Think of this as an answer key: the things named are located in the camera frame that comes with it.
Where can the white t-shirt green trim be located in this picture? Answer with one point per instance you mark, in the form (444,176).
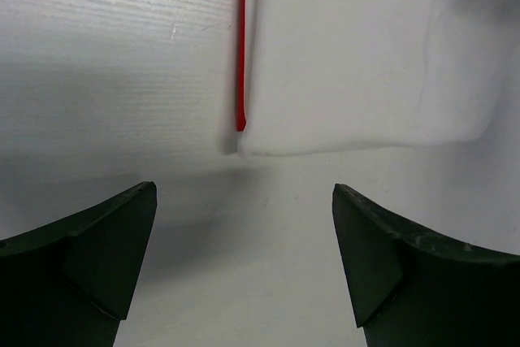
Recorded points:
(335,75)

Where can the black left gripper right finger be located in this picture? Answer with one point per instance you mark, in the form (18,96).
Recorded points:
(412,286)

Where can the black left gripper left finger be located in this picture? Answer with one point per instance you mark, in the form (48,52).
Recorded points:
(71,282)

